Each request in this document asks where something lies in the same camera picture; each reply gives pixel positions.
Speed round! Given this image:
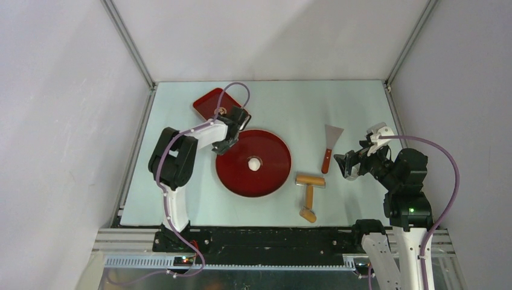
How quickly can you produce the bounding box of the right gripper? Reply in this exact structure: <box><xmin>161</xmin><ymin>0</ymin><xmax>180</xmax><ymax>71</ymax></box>
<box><xmin>333</xmin><ymin>139</ymin><xmax>399</xmax><ymax>189</ymax></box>

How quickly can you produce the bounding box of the round red plate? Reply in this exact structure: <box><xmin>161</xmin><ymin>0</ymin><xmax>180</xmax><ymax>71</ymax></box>
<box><xmin>215</xmin><ymin>129</ymin><xmax>292</xmax><ymax>198</ymax></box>

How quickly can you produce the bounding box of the wooden dough roller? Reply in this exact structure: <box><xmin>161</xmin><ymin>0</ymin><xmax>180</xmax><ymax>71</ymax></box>
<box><xmin>295</xmin><ymin>173</ymin><xmax>326</xmax><ymax>224</ymax></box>

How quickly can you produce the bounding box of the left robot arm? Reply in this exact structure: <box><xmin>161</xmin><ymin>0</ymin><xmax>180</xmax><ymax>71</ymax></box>
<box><xmin>148</xmin><ymin>106</ymin><xmax>251</xmax><ymax>252</ymax></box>

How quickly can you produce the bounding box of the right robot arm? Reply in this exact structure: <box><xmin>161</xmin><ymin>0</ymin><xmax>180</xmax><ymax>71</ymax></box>
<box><xmin>334</xmin><ymin>133</ymin><xmax>434</xmax><ymax>289</ymax></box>

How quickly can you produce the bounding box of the white dough ball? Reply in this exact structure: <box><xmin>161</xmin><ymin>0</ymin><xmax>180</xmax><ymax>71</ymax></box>
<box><xmin>248</xmin><ymin>157</ymin><xmax>261</xmax><ymax>172</ymax></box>

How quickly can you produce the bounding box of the small metal cup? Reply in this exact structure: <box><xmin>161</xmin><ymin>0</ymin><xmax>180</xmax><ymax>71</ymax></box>
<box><xmin>344</xmin><ymin>167</ymin><xmax>359</xmax><ymax>181</ymax></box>

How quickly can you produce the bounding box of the rectangular red tray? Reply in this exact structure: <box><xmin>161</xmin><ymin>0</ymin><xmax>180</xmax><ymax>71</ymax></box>
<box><xmin>192</xmin><ymin>88</ymin><xmax>249</xmax><ymax>120</ymax></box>

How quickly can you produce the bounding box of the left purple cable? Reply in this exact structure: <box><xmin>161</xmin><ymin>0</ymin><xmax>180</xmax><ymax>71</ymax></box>
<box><xmin>104</xmin><ymin>82</ymin><xmax>252</xmax><ymax>286</ymax></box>

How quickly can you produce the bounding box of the purple cable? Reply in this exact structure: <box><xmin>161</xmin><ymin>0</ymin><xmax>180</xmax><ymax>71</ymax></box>
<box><xmin>104</xmin><ymin>82</ymin><xmax>252</xmax><ymax>286</ymax></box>
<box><xmin>377</xmin><ymin>135</ymin><xmax>460</xmax><ymax>290</ymax></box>

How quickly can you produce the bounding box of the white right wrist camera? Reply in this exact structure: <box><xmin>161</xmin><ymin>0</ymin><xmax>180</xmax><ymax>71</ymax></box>
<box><xmin>366</xmin><ymin>122</ymin><xmax>395</xmax><ymax>156</ymax></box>

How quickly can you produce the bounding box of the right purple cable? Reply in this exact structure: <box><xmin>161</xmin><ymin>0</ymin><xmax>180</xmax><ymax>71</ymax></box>
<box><xmin>377</xmin><ymin>135</ymin><xmax>460</xmax><ymax>290</ymax></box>

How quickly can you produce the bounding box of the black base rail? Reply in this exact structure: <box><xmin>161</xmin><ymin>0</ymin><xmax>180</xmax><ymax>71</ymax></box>
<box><xmin>152</xmin><ymin>226</ymin><xmax>397</xmax><ymax>267</ymax></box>

